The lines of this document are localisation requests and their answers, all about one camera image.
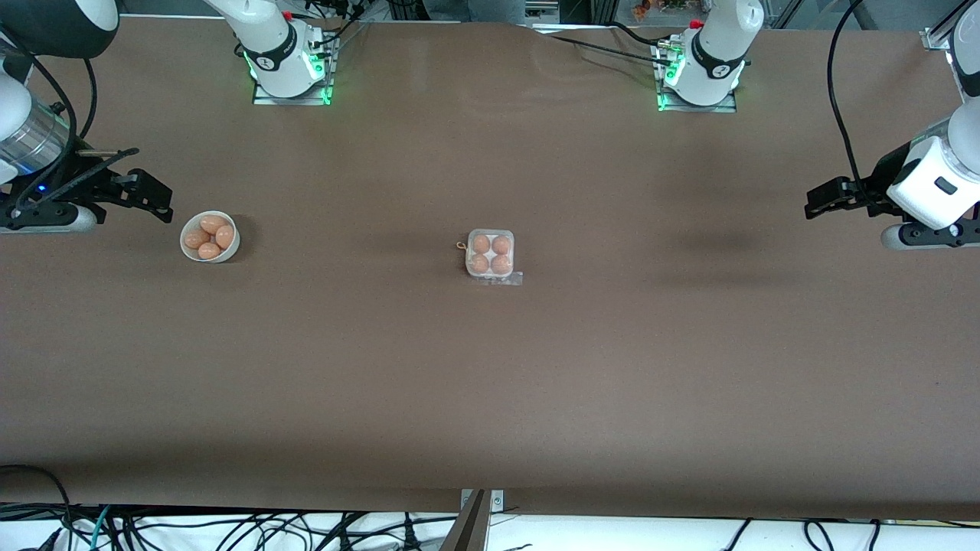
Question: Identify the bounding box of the clear plastic egg box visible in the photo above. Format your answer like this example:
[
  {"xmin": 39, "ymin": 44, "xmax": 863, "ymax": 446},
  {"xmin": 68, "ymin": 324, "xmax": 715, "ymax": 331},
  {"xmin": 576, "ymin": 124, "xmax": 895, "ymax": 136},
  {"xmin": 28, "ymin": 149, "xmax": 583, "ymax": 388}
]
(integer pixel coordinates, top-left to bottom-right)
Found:
[{"xmin": 464, "ymin": 228, "xmax": 524, "ymax": 289}]

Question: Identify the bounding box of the black base cable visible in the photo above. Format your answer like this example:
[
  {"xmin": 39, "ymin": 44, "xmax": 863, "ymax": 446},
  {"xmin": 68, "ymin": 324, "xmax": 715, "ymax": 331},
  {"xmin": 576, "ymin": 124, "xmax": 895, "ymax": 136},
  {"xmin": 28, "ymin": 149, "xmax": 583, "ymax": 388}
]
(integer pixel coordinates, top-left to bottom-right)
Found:
[
  {"xmin": 548, "ymin": 34, "xmax": 664, "ymax": 62},
  {"xmin": 609, "ymin": 21, "xmax": 671, "ymax": 48}
]

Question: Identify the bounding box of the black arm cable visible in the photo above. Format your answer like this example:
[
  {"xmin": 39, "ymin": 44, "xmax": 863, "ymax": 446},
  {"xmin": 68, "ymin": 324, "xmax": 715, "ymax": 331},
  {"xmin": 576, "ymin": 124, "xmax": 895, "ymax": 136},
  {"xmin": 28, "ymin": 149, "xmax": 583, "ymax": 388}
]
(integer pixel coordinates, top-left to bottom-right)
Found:
[
  {"xmin": 0, "ymin": 23, "xmax": 100, "ymax": 223},
  {"xmin": 826, "ymin": 0, "xmax": 870, "ymax": 192}
]

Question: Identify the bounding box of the white round bowl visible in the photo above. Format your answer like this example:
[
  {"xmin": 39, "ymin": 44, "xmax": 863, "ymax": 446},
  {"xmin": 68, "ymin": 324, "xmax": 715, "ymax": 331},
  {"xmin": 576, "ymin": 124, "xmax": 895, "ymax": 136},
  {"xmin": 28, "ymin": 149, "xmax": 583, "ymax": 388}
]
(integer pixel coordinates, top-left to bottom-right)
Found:
[{"xmin": 179, "ymin": 210, "xmax": 241, "ymax": 264}]

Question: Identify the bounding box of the dark grey camera pole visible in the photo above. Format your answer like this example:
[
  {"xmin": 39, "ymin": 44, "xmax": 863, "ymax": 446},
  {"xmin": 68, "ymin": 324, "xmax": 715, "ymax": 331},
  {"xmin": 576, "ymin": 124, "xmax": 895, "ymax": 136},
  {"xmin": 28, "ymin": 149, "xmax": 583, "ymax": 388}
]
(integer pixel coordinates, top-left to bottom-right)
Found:
[{"xmin": 439, "ymin": 490, "xmax": 492, "ymax": 551}]

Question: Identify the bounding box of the teal floor cable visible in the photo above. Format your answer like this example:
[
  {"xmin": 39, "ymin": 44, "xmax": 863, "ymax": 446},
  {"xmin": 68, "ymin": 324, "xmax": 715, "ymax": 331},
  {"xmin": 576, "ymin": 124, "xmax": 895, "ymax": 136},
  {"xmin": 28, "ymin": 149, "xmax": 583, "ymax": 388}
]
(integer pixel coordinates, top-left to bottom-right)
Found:
[{"xmin": 73, "ymin": 505, "xmax": 114, "ymax": 551}]

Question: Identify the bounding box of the aluminium profile rail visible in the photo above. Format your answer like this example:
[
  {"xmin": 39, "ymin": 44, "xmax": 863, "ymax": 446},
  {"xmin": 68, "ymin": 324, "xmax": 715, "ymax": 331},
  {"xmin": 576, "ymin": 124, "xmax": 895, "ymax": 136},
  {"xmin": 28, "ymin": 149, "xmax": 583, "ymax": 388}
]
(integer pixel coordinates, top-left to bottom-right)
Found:
[{"xmin": 921, "ymin": 0, "xmax": 980, "ymax": 53}]

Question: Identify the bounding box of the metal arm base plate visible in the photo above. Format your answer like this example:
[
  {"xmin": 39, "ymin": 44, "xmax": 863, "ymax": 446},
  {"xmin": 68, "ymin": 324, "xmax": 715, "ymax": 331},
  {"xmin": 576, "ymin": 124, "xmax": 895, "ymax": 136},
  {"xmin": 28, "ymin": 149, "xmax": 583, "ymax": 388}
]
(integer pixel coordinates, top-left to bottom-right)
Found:
[
  {"xmin": 657, "ymin": 90, "xmax": 738, "ymax": 114},
  {"xmin": 252, "ymin": 73, "xmax": 335, "ymax": 106}
]

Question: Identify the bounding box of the black looped floor cable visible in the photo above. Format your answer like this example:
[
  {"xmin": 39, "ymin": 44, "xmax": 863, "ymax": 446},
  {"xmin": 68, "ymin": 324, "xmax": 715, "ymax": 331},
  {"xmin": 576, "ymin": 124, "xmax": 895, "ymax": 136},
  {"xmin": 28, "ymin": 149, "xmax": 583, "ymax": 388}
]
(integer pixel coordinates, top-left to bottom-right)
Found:
[{"xmin": 0, "ymin": 463, "xmax": 74, "ymax": 551}]

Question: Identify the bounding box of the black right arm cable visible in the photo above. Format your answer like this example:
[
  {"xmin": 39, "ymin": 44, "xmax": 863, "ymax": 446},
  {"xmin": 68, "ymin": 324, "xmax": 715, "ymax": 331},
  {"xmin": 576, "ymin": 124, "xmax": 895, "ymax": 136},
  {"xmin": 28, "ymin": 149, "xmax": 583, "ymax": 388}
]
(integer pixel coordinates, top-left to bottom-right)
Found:
[{"xmin": 0, "ymin": 23, "xmax": 100, "ymax": 223}]

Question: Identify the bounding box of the small metal bracket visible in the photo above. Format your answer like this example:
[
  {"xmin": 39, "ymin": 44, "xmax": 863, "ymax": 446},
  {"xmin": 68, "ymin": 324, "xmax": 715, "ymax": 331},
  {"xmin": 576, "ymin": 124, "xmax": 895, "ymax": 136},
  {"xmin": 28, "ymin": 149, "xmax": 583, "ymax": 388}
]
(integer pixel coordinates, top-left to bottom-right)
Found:
[{"xmin": 459, "ymin": 489, "xmax": 505, "ymax": 513}]

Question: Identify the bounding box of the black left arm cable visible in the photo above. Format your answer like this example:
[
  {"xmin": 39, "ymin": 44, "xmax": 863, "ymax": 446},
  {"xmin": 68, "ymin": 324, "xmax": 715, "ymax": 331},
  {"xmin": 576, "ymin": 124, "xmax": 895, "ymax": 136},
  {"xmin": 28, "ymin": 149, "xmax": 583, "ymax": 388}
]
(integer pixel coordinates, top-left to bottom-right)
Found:
[{"xmin": 826, "ymin": 0, "xmax": 870, "ymax": 192}]

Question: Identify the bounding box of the brown table cover sheet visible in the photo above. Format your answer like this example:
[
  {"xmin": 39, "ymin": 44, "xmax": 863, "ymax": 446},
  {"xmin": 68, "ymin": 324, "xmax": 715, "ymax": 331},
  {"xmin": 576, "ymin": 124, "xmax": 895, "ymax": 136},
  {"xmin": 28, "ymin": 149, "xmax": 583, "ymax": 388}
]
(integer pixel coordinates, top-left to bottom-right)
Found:
[{"xmin": 0, "ymin": 14, "xmax": 980, "ymax": 523}]

